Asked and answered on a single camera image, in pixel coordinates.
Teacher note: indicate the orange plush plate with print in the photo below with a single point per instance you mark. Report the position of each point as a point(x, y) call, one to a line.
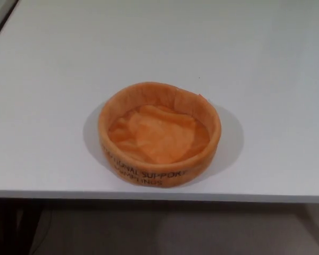
point(159, 132)

